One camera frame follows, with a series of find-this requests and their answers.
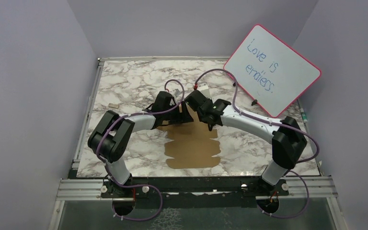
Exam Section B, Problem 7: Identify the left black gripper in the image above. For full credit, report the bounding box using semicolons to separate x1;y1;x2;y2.
162;101;194;125

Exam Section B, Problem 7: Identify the brown cardboard box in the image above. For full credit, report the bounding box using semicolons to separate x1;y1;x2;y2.
158;106;221;169

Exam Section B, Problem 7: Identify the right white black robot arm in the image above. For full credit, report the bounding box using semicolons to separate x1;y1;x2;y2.
184;90;307;195

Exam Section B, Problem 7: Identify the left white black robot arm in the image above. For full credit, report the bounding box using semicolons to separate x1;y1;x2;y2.
88;89;193;197

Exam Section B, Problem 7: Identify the black whiteboard clip lower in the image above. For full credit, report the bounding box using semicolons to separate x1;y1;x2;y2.
251;99;258;106

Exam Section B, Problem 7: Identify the pink framed whiteboard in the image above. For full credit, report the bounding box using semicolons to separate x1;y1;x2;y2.
223;24;322;117

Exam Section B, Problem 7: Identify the green capped marker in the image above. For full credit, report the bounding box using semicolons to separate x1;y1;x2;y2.
300;108;308;123

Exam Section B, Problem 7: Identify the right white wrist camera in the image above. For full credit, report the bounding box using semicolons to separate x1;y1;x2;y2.
197;83;211;98

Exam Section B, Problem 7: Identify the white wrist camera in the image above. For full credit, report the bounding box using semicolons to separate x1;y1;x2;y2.
170;89;183;99
197;83;211;98

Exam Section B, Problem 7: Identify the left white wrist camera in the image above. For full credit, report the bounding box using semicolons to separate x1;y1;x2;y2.
170;89;183;99

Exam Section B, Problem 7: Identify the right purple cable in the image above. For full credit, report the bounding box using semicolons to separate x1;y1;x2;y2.
193;69;320;219

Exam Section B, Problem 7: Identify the purple cable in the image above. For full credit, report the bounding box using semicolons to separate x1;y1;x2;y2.
95;79;164;222
193;69;320;219

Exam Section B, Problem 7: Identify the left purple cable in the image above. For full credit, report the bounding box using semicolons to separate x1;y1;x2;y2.
95;79;164;222

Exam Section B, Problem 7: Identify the aluminium table frame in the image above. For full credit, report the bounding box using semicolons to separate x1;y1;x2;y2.
49;57;347;230

